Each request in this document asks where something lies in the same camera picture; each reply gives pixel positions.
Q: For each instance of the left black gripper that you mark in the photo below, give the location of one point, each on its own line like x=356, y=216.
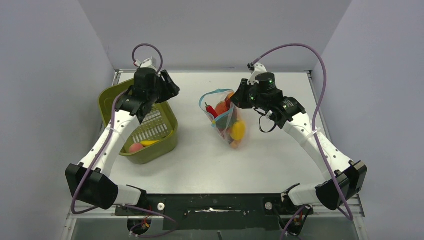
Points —
x=170, y=90

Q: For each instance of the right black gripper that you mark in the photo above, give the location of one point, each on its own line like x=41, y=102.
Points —
x=238, y=99

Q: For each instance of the olive green plastic bin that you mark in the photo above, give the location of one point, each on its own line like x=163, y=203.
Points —
x=159, y=127

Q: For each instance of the clear zip top bag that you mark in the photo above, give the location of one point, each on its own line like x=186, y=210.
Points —
x=213, y=98

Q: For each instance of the dark green toy avocado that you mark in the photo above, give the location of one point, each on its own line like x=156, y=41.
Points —
x=225, y=121

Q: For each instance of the red toy chili pepper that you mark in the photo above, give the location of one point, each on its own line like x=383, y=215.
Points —
x=209, y=109

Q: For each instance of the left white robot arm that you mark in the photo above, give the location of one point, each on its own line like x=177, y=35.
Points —
x=89, y=180

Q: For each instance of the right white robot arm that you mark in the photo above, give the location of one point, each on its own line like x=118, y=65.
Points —
x=343, y=178

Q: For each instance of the yellow toy banana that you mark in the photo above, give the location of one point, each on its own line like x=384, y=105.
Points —
x=147, y=143

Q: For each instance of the pink toy peach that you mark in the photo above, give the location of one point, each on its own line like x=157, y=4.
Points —
x=135, y=147

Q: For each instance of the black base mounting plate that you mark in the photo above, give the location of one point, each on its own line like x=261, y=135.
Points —
x=265, y=211

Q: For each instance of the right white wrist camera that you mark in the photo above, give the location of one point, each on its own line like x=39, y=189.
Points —
x=255, y=69

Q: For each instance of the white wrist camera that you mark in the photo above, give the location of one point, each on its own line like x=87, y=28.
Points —
x=150, y=63
x=255, y=69

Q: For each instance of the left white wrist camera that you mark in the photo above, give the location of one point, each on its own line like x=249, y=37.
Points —
x=150, y=63

